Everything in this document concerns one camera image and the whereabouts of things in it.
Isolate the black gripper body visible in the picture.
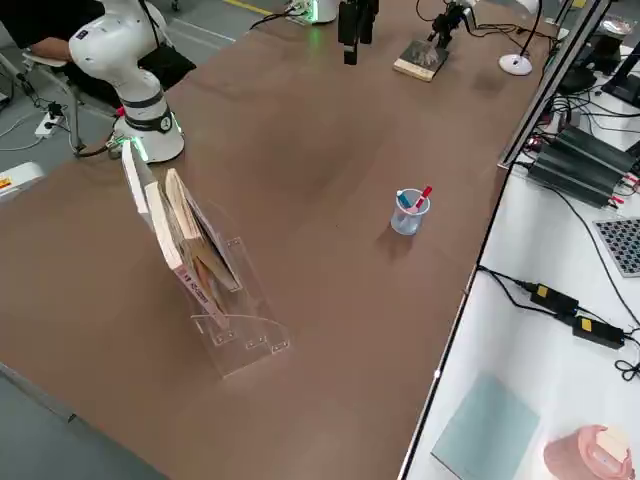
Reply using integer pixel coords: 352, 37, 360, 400
337, 0, 379, 46
439, 2, 467, 32

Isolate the dark book with hands cover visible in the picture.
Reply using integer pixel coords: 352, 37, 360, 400
392, 39, 450, 84

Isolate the illustrated cover paperback book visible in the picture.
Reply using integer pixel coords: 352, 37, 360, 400
164, 168, 243, 293

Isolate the large white cover book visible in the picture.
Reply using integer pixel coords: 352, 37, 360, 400
121, 141, 159, 232

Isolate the red white cover book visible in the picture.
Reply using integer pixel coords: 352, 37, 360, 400
144, 180, 232, 330

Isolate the clear acrylic three-tier rack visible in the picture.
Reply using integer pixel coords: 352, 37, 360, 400
185, 199, 294, 380

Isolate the white desk lamp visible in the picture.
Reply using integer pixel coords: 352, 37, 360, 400
498, 0, 546, 77

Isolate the translucent blue pen cup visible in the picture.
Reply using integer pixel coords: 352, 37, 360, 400
389, 188, 431, 237

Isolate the black finned power supply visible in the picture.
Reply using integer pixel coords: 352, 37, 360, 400
553, 124, 640, 174
527, 143, 636, 209

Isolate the grey dotted calibration board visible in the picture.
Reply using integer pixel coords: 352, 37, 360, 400
593, 217, 640, 278

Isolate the black power adapter brick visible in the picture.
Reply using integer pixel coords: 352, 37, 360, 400
571, 313, 627, 351
529, 282, 581, 317

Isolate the white chair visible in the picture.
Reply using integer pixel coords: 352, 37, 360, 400
0, 49, 86, 157

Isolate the white floor power strip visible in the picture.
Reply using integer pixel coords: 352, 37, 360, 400
34, 112, 66, 139

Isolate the white box with label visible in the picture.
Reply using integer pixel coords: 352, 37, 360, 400
0, 160, 48, 204

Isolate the pale teal sheet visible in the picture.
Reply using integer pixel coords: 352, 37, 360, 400
430, 372, 543, 480

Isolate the pink round container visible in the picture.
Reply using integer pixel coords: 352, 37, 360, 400
542, 423, 633, 480

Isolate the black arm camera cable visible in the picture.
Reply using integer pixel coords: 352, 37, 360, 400
467, 22, 532, 40

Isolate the aluminium frame post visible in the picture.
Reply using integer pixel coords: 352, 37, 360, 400
496, 0, 609, 171

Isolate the black adapter power cable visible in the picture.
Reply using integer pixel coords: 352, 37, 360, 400
477, 267, 539, 311

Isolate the black coiled cable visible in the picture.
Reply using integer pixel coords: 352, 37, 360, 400
614, 324, 640, 384

